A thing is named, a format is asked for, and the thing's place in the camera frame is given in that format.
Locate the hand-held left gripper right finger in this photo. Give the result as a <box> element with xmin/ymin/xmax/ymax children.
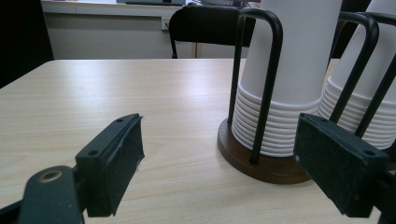
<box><xmin>292</xmin><ymin>112</ymin><xmax>390</xmax><ymax>218</ymax></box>

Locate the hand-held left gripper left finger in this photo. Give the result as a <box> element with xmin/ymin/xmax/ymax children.
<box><xmin>75</xmin><ymin>113</ymin><xmax>146</xmax><ymax>218</ymax></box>

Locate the black wire wooden cup holder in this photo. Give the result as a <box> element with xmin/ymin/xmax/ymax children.
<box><xmin>217</xmin><ymin>7</ymin><xmax>312</xmax><ymax>185</ymax></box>
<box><xmin>328</xmin><ymin>11</ymin><xmax>396</xmax><ymax>172</ymax></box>

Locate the stack of white paper cups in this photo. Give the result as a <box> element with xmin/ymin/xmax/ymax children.
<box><xmin>317</xmin><ymin>0</ymin><xmax>396</xmax><ymax>151</ymax></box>
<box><xmin>231</xmin><ymin>0</ymin><xmax>344</xmax><ymax>158</ymax></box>

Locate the black chair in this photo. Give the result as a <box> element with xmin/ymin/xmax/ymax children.
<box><xmin>167</xmin><ymin>4</ymin><xmax>257</xmax><ymax>60</ymax></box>

